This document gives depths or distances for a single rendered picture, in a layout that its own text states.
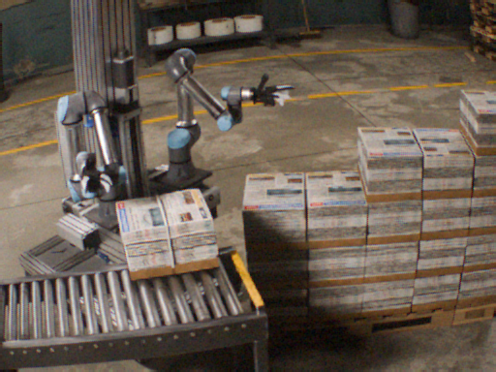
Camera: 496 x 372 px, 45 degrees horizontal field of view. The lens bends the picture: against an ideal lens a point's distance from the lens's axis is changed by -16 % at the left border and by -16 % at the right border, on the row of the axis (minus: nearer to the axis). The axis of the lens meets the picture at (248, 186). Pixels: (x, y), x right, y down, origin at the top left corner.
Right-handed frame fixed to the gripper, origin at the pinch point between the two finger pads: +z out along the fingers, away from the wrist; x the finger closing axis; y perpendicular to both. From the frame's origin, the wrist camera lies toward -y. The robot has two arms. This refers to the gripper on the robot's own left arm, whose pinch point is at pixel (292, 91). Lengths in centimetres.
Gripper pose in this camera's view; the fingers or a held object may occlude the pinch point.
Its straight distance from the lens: 341.3
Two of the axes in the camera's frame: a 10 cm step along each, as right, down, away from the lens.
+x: -2.4, 5.6, -7.9
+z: 9.7, 0.5, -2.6
